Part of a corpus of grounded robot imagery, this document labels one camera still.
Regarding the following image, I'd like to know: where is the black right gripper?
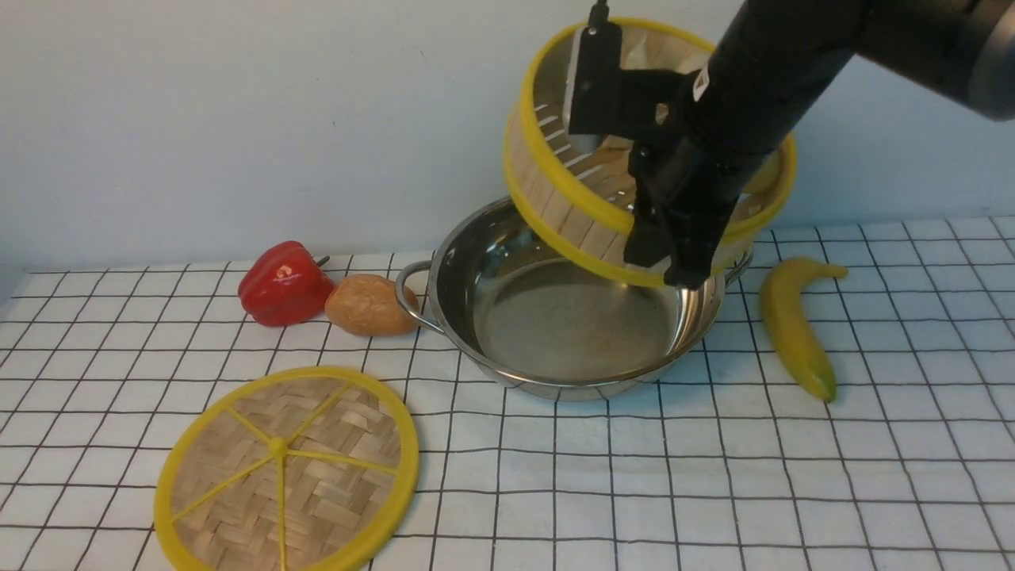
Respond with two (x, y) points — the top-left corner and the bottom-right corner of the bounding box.
(623, 135), (750, 289)

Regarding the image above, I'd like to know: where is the yellow-rimmed bamboo steamer basket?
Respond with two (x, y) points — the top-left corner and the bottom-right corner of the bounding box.
(503, 17), (798, 288)

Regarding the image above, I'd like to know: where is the woven bamboo steamer lid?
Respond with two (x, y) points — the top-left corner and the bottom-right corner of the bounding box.
(155, 366), (420, 570)

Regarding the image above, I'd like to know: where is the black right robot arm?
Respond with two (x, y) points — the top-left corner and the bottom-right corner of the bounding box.
(623, 1), (1014, 288)

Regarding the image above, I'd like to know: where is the stainless steel pot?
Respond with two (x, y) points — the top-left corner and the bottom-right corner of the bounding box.
(395, 199), (753, 401)

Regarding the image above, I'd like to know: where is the yellow banana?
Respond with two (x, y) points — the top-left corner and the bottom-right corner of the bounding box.
(759, 257), (848, 404)

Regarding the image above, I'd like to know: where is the brown potato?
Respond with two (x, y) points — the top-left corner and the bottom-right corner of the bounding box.
(325, 274), (417, 337)

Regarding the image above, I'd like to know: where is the white checkered tablecloth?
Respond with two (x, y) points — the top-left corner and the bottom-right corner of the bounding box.
(1, 217), (1014, 570)

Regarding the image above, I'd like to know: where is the red bell pepper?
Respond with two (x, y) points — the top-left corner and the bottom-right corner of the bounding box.
(238, 241), (335, 328)

